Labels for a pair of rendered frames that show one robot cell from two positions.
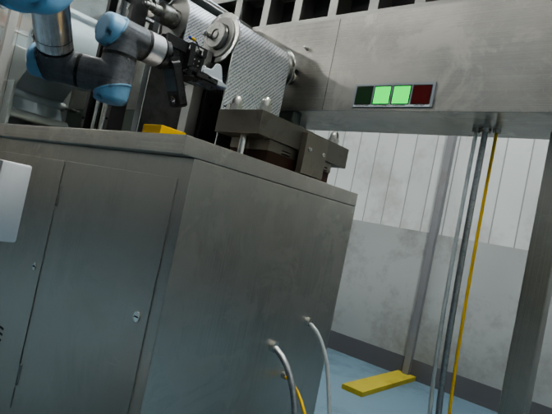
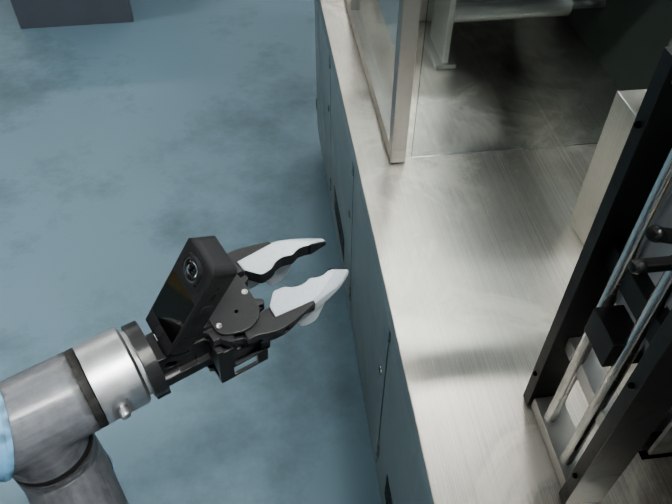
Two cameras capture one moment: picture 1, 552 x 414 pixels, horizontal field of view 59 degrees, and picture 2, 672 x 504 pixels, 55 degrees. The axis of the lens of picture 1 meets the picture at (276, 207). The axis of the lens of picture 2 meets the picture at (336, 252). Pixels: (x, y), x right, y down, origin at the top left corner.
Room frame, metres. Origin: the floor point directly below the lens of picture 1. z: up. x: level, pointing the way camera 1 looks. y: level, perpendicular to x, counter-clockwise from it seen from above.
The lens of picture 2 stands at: (1.03, 0.54, 1.71)
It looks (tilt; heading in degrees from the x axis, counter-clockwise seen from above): 47 degrees down; 42
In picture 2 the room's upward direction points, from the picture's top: straight up
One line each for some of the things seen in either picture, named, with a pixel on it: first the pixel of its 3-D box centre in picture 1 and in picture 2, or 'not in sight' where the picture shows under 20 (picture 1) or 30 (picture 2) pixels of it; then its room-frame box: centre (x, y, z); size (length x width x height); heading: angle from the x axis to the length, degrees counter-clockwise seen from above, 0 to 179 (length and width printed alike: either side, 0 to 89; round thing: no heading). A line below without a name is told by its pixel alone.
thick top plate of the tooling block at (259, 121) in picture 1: (286, 140); not in sight; (1.39, 0.01, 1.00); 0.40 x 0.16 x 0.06; 139
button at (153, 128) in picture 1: (163, 133); not in sight; (1.10, 0.28, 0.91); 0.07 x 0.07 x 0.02; 49
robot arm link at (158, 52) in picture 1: (151, 49); not in sight; (1.17, 0.37, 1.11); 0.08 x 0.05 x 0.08; 49
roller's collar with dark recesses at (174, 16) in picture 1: (167, 16); not in sight; (1.53, 0.46, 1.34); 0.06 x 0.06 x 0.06; 49
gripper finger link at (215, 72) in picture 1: (217, 75); not in sight; (1.29, 0.22, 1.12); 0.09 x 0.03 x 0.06; 130
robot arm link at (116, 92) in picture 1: (107, 77); not in sight; (1.10, 0.43, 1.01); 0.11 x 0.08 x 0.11; 98
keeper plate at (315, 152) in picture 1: (313, 156); not in sight; (1.34, -0.07, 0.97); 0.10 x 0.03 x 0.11; 139
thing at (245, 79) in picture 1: (254, 98); not in sight; (1.44, 0.13, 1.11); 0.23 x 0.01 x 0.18; 139
